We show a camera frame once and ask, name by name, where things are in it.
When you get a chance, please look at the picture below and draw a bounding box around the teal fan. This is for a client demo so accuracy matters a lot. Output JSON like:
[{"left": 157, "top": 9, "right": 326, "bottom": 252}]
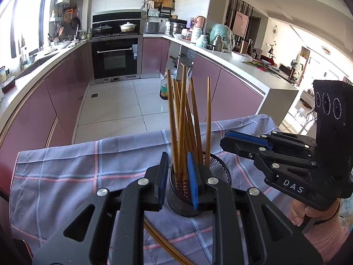
[{"left": 209, "top": 23, "right": 235, "bottom": 51}]

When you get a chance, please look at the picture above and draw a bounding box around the black built-in oven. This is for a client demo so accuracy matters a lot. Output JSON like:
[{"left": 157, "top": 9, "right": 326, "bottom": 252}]
[{"left": 91, "top": 37, "right": 141, "bottom": 83}]

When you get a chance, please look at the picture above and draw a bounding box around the purple plaid tablecloth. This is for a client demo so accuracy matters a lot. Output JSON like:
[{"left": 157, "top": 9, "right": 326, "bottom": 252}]
[{"left": 9, "top": 114, "right": 291, "bottom": 264}]

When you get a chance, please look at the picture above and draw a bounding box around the pink thermos jug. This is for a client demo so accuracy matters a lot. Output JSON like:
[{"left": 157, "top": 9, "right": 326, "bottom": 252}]
[{"left": 193, "top": 16, "right": 207, "bottom": 33}]

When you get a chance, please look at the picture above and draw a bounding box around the oil bottle on floor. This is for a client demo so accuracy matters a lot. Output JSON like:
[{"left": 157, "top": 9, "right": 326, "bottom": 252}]
[{"left": 159, "top": 77, "right": 168, "bottom": 100}]

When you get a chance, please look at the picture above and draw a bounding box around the bamboo chopstick red end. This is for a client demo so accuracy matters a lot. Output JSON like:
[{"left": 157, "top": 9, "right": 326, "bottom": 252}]
[{"left": 166, "top": 70, "right": 180, "bottom": 182}]

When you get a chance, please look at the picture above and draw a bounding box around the black mesh utensil cup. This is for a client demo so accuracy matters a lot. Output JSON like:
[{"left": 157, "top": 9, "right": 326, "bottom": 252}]
[{"left": 167, "top": 154, "right": 232, "bottom": 217}]

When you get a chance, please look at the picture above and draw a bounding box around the white ceramic pot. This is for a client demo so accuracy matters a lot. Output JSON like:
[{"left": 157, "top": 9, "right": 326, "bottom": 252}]
[{"left": 120, "top": 22, "right": 136, "bottom": 32}]

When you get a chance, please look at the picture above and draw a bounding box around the right hand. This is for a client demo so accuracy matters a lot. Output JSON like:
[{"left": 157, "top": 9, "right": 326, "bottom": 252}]
[{"left": 289, "top": 199, "right": 340, "bottom": 234}]

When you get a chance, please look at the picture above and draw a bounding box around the black wall spice rack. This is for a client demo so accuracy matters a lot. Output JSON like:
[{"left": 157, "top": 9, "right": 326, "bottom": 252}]
[{"left": 141, "top": 0, "right": 175, "bottom": 19}]

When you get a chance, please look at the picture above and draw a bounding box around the black lidded wok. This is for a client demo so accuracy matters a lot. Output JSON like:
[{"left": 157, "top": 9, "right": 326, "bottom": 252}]
[{"left": 93, "top": 24, "right": 113, "bottom": 37}]

